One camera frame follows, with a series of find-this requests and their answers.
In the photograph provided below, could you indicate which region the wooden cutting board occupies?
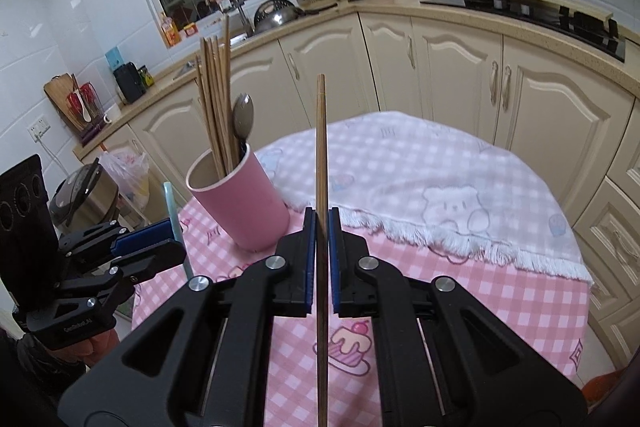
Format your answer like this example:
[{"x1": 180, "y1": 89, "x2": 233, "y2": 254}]
[{"x1": 44, "y1": 74, "x2": 84, "y2": 132}]

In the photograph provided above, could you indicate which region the black knife block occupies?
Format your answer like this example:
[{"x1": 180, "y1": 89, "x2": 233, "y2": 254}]
[{"x1": 114, "y1": 63, "x2": 146, "y2": 104}]

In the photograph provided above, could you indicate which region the cream kitchen cabinet unit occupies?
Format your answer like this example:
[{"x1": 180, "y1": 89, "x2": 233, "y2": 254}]
[{"x1": 75, "y1": 0, "x2": 640, "y2": 368}]

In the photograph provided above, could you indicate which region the metal wok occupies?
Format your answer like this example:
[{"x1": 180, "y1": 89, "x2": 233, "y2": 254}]
[{"x1": 254, "y1": 0, "x2": 306, "y2": 30}]

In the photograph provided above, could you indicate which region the bundle of wooden chopsticks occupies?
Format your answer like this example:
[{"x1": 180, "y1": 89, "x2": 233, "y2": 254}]
[{"x1": 195, "y1": 14, "x2": 241, "y2": 180}]

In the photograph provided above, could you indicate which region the light blue plastic utensil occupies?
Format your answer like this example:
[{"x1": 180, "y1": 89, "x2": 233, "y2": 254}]
[{"x1": 163, "y1": 181, "x2": 193, "y2": 280}]

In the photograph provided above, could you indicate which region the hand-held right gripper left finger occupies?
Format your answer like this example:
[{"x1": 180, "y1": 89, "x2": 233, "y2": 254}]
[{"x1": 58, "y1": 207, "x2": 318, "y2": 427}]

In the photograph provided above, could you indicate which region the person's left forearm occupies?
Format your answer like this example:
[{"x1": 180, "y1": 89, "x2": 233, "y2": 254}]
[{"x1": 0, "y1": 332, "x2": 88, "y2": 427}]

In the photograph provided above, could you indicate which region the clear plastic bag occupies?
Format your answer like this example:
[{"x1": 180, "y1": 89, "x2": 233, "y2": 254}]
[{"x1": 100, "y1": 147, "x2": 151, "y2": 214}]

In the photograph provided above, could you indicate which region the red handled utensil holder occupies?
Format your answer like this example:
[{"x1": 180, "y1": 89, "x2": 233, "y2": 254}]
[{"x1": 69, "y1": 81, "x2": 103, "y2": 142}]

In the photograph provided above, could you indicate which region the pink checked tablecloth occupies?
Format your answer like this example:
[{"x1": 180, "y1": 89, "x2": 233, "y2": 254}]
[{"x1": 131, "y1": 197, "x2": 591, "y2": 427}]

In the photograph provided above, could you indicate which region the dark metal spoon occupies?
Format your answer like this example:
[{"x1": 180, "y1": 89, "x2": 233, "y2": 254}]
[{"x1": 231, "y1": 93, "x2": 254, "y2": 158}]

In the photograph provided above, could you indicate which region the wooden chopstick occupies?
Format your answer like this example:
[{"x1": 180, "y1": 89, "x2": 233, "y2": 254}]
[{"x1": 315, "y1": 74, "x2": 331, "y2": 427}]

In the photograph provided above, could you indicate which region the metal faucet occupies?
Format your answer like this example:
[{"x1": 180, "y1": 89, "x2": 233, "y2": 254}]
[{"x1": 205, "y1": 0, "x2": 252, "y2": 34}]

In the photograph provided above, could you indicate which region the pink cup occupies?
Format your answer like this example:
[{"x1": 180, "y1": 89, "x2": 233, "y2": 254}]
[{"x1": 186, "y1": 150, "x2": 291, "y2": 253}]

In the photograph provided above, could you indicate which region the white lilac fringed towel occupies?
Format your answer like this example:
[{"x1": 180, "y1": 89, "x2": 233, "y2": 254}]
[{"x1": 257, "y1": 109, "x2": 594, "y2": 283}]

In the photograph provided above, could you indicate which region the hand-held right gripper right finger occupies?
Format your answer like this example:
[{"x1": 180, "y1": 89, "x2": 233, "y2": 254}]
[{"x1": 329, "y1": 206, "x2": 587, "y2": 427}]

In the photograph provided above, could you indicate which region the orange plastic item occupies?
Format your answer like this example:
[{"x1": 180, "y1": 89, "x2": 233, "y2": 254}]
[{"x1": 582, "y1": 372, "x2": 627, "y2": 409}]

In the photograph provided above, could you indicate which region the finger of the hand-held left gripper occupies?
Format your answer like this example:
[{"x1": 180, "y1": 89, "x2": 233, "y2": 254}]
[
  {"x1": 59, "y1": 217, "x2": 175, "y2": 264},
  {"x1": 99, "y1": 238, "x2": 188, "y2": 314}
]

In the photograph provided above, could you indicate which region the person's left hand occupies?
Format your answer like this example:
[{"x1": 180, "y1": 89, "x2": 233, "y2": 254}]
[{"x1": 81, "y1": 328, "x2": 119, "y2": 369}]

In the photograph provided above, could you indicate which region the black gas stove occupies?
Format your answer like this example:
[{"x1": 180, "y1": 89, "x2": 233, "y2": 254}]
[{"x1": 420, "y1": 0, "x2": 627, "y2": 62}]

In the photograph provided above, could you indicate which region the grey rice cooker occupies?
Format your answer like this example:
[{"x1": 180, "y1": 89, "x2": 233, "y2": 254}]
[{"x1": 50, "y1": 159, "x2": 119, "y2": 229}]

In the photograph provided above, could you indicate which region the white wall socket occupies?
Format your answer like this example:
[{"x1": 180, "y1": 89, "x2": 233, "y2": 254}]
[{"x1": 27, "y1": 119, "x2": 51, "y2": 143}]

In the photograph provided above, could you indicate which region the orange box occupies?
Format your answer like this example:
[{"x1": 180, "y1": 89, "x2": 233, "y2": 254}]
[{"x1": 159, "y1": 13, "x2": 181, "y2": 46}]

